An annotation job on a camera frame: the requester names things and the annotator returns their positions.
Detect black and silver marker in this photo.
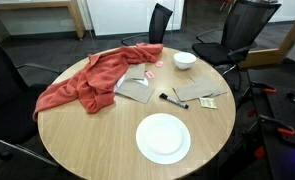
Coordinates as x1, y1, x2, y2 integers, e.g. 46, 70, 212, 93
158, 92, 190, 110

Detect small brown paper napkin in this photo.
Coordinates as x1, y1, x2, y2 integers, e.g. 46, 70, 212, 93
124, 63, 147, 81

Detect white paper sheet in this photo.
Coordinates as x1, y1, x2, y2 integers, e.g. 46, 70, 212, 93
112, 73, 150, 93

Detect white bowl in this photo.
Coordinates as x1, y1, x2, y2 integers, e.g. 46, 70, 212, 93
173, 51, 198, 71

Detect red cloth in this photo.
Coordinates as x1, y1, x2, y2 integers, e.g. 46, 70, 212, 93
32, 42, 164, 122

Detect white round plate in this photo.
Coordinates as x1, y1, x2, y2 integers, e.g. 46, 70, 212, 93
135, 112, 192, 166

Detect pale yellow packet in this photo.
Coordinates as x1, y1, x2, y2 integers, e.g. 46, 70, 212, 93
198, 97, 218, 110

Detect black mesh office chair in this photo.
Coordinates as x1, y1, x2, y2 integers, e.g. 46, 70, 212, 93
120, 2, 174, 47
191, 0, 283, 93

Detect wooden table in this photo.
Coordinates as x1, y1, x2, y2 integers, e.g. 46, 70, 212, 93
0, 0, 87, 41

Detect red stool legs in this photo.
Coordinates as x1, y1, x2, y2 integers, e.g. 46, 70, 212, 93
219, 0, 237, 13

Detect orange handled black clamp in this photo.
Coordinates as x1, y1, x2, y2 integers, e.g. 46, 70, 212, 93
257, 114, 295, 137
243, 131, 267, 160
250, 81, 277, 96

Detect wooden frame beam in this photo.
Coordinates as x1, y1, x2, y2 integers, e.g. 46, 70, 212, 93
239, 5, 295, 69

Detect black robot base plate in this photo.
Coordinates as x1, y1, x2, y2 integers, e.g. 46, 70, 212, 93
262, 87, 295, 151

